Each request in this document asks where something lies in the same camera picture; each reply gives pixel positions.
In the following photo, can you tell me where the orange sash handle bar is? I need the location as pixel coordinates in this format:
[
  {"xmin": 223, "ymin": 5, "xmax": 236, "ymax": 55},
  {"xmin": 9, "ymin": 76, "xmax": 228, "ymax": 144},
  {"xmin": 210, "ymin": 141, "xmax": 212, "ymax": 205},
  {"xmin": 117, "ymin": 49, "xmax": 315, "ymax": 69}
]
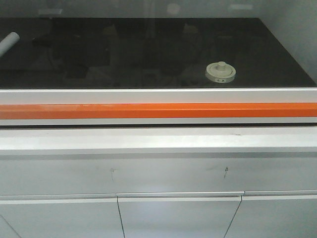
[{"xmin": 0, "ymin": 103, "xmax": 317, "ymax": 119}]

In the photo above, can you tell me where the glass jar with beige lid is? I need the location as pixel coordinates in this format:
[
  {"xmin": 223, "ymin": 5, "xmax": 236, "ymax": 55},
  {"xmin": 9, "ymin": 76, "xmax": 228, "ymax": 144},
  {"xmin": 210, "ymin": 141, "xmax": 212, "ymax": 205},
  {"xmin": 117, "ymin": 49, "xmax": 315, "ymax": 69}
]
[{"xmin": 205, "ymin": 61, "xmax": 236, "ymax": 84}]

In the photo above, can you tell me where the white fume hood cabinet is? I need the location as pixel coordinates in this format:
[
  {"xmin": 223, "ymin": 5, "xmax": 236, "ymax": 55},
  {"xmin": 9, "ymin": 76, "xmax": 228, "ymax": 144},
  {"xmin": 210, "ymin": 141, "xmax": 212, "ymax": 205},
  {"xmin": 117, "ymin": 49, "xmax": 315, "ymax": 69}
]
[{"xmin": 0, "ymin": 126, "xmax": 317, "ymax": 238}]

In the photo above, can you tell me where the white plastic pipe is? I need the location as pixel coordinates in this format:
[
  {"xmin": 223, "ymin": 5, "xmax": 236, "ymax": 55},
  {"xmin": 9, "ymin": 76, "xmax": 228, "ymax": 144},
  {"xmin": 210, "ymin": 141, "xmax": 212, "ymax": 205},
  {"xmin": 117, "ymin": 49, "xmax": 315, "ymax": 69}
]
[{"xmin": 0, "ymin": 32, "xmax": 20, "ymax": 56}]

